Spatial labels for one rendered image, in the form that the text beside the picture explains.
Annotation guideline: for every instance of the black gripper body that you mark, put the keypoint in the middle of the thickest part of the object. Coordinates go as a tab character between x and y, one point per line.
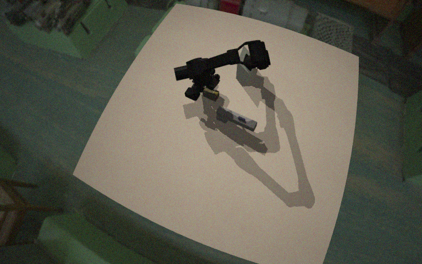
193	93

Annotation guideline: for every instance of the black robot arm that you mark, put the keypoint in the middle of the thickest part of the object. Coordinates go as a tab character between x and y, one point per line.
197	68

